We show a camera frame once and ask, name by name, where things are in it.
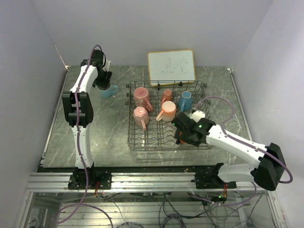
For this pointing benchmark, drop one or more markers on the light blue mug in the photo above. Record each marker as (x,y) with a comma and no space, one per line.
(106,93)

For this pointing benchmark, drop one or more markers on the pink patterned mug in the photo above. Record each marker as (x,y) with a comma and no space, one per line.
(142,98)

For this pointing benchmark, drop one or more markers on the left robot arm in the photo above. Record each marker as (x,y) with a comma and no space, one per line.
(78,110)

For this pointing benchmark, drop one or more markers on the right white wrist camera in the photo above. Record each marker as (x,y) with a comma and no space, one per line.
(197,115)

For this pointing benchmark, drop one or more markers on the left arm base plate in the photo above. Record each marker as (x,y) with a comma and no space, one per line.
(95,177)

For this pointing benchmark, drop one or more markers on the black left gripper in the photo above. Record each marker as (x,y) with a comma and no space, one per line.
(106,82)

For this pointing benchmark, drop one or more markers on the dark blue textured mug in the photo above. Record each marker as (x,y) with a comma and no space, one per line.
(185,101)

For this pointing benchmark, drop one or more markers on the grey wire dish rack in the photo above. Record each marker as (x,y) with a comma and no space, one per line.
(159,136)

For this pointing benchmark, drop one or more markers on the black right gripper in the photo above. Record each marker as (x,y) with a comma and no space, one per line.
(180,135)

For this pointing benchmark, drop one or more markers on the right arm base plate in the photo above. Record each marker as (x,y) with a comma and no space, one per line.
(206,177)

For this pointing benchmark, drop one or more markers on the small coral mug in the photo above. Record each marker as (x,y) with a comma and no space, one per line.
(166,96)

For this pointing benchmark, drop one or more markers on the yellow framed whiteboard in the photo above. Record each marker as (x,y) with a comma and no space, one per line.
(171,67)

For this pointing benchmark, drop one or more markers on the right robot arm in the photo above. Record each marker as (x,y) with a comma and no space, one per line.
(264,165)

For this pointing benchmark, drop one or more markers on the pink faceted mug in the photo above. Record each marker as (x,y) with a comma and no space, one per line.
(141,117)

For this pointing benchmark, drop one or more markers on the salmon pink mug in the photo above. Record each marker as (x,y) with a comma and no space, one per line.
(168,111)

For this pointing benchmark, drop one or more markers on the aluminium frame rail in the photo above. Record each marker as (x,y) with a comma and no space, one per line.
(121,182)

